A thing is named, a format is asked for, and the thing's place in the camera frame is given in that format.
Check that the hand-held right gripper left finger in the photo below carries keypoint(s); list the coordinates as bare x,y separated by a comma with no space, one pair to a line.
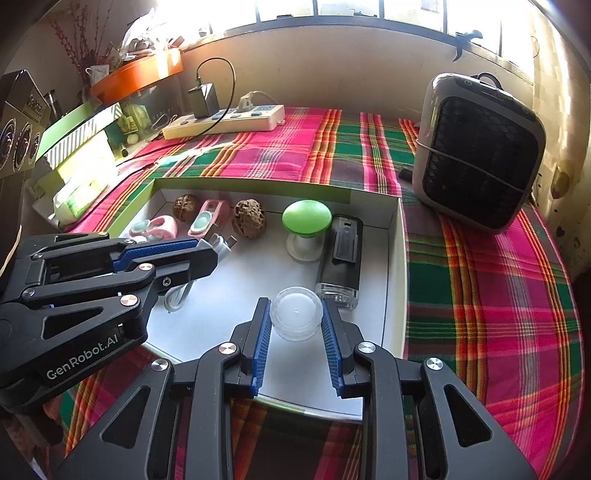
263,346

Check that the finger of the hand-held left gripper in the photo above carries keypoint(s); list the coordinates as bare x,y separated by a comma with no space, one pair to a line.
157,249
184,267

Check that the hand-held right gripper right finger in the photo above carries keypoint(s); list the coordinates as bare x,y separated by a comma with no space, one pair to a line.
330,346

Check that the pink clip with mint pad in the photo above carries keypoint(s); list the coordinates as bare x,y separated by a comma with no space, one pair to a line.
217,210
166,226

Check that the small clear round jar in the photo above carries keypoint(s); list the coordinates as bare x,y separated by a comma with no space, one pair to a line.
295,314

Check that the small brown walnut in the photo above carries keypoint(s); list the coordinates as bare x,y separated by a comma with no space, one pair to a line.
186,206

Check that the green and white cardboard box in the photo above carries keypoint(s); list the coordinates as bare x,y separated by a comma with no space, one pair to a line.
258,267

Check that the large brown walnut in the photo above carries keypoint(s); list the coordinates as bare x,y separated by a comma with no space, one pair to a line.
247,218

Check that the black flashlight with clear end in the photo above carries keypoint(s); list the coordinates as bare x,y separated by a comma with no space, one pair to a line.
344,263

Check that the green and white mushroom knob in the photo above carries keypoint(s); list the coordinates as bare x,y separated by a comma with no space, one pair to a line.
307,214

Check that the green and white tissue pack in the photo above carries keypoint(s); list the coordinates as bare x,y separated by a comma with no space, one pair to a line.
78,198

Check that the yellow-green box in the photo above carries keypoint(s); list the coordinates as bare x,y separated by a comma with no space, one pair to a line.
87,157

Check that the small green packet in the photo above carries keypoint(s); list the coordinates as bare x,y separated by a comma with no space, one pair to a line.
131,121

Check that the glass tank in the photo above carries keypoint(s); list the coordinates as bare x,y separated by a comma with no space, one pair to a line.
157,101

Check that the flat green box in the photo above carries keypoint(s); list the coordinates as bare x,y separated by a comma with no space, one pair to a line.
74,122

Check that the black charger adapter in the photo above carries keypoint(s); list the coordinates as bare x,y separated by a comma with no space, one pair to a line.
203,101

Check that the white power strip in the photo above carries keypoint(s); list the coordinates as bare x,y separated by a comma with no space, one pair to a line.
249,121

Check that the white plug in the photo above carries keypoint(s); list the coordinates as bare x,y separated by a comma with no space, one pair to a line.
246,102

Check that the orange tray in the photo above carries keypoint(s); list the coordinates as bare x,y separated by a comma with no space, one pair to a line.
138,74

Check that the black box with circle print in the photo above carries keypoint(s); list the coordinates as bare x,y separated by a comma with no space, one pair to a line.
23,134

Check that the dark jar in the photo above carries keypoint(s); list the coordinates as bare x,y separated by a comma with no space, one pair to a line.
53,104

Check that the red berry branches in vase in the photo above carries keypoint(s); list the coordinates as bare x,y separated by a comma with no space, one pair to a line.
85,81

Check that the white mug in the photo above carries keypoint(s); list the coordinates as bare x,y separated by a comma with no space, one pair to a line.
99,74

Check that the crumpled plastic bag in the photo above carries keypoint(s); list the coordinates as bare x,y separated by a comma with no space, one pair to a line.
138,27

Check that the grey portable fan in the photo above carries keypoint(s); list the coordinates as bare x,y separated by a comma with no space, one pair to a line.
480,152

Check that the heart print curtain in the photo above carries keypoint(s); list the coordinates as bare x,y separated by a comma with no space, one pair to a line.
563,138

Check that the black window hook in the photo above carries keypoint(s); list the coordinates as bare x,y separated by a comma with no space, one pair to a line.
464,39

